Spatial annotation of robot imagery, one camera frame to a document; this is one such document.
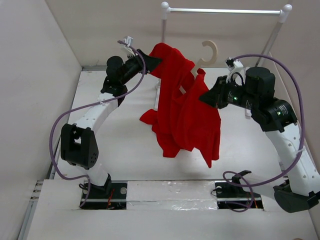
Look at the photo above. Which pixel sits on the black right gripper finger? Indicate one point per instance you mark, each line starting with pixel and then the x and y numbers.
pixel 213 93
pixel 209 101

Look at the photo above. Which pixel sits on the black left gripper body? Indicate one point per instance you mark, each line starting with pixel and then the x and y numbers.
pixel 134 67

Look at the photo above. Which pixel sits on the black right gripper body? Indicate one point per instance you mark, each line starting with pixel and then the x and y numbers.
pixel 230 93

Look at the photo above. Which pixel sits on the beige wooden hanger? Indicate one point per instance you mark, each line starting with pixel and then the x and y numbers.
pixel 203 65

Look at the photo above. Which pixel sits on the red t shirt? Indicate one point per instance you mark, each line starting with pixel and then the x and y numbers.
pixel 182 121

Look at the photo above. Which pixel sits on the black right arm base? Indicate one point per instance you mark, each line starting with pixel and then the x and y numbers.
pixel 230 195

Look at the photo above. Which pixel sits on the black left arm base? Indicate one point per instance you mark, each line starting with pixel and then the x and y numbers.
pixel 112 196

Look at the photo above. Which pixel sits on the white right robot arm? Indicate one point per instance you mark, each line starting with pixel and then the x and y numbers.
pixel 276 118

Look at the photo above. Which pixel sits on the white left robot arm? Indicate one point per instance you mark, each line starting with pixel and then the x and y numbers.
pixel 79 147

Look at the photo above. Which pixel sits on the white clothes rack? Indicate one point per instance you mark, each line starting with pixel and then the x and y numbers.
pixel 234 33

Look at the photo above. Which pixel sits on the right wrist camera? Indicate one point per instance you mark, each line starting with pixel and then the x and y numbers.
pixel 233 65

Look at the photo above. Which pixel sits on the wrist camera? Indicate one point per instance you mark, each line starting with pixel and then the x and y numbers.
pixel 233 65
pixel 125 43

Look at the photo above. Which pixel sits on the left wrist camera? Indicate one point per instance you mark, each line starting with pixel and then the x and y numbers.
pixel 125 43

